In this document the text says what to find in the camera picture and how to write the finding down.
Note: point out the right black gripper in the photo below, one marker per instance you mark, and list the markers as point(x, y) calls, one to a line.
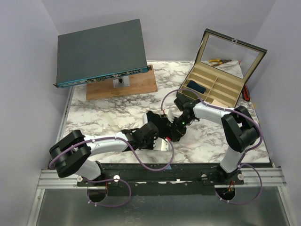
point(175, 135)

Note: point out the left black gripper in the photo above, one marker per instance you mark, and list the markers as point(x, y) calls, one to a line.
point(153, 139)

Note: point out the black underwear white waistband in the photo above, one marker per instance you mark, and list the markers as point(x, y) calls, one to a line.
point(159, 120)

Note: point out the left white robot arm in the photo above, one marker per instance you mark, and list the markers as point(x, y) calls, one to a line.
point(70, 154)

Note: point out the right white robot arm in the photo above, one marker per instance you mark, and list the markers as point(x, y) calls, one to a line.
point(240, 130)

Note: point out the rolled olive green cloth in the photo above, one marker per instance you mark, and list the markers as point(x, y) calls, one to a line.
point(190, 94)

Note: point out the rolled navy blue cloth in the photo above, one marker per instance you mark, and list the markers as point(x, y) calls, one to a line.
point(195, 86)

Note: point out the beige cloth piece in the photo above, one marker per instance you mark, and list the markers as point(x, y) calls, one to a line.
point(216, 102)

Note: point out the wooden board stand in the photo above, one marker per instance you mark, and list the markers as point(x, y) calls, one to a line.
point(141, 83)

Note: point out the black compartment box with lid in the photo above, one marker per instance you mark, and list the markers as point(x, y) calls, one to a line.
point(224, 82)

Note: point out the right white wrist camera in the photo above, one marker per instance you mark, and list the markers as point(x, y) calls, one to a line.
point(169, 115)

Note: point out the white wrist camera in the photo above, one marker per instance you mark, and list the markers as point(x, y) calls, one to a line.
point(161, 145)
point(169, 115)

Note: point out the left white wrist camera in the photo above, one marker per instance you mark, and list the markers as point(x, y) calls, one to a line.
point(161, 145)

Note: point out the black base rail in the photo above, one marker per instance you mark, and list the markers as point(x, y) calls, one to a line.
point(123, 179)

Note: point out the yellow handled pliers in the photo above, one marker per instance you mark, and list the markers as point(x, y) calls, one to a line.
point(217, 62)

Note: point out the grey network switch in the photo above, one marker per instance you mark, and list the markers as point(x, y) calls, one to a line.
point(101, 53)

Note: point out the aluminium frame extrusion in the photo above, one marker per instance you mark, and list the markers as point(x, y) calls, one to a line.
point(263, 201)

